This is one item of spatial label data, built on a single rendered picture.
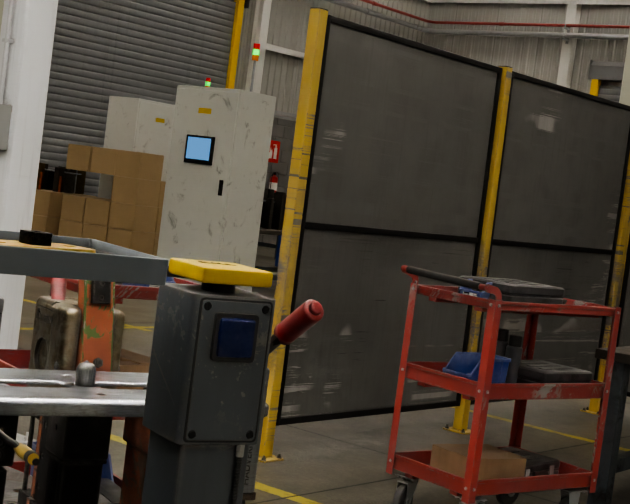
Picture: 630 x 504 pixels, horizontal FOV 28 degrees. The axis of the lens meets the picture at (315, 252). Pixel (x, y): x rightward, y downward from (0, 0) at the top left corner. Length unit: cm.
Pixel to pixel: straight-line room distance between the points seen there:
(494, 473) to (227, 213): 687
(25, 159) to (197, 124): 649
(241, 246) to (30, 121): 648
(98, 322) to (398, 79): 475
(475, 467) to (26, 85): 233
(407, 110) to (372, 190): 46
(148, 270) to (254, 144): 1071
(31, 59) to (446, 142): 227
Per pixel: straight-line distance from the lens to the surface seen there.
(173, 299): 94
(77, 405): 119
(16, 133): 523
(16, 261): 82
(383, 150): 602
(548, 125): 738
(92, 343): 142
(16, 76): 523
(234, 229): 1147
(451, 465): 485
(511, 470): 491
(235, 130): 1136
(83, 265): 84
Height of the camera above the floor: 123
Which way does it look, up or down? 3 degrees down
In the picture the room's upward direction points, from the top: 7 degrees clockwise
